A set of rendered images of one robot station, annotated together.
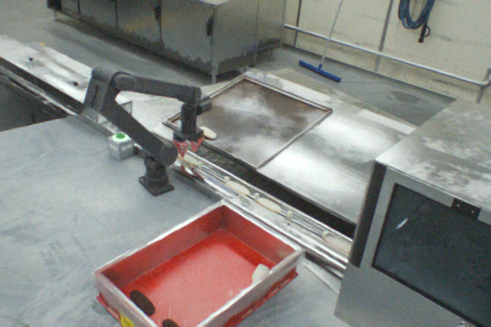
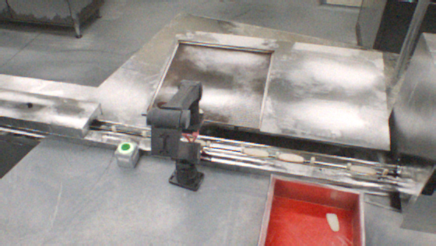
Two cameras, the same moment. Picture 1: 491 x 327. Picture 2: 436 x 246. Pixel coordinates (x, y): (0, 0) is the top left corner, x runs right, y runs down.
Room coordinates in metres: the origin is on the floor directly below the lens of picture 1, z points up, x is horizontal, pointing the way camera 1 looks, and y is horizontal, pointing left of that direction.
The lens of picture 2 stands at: (0.50, 0.63, 1.96)
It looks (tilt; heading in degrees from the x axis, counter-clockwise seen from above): 41 degrees down; 335
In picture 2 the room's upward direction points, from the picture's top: straight up
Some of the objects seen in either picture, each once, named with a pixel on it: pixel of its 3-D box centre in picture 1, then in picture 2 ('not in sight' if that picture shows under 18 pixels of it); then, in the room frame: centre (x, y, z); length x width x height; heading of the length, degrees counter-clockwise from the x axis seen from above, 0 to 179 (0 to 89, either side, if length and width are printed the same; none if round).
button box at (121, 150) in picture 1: (122, 149); (128, 156); (1.61, 0.48, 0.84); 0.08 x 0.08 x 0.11; 52
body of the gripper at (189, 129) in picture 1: (188, 127); (192, 117); (1.56, 0.22, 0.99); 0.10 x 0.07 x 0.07; 141
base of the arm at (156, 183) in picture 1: (156, 176); (186, 172); (1.41, 0.31, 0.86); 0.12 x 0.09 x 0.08; 42
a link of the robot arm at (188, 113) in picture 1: (189, 110); (191, 103); (1.56, 0.21, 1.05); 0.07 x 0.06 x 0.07; 147
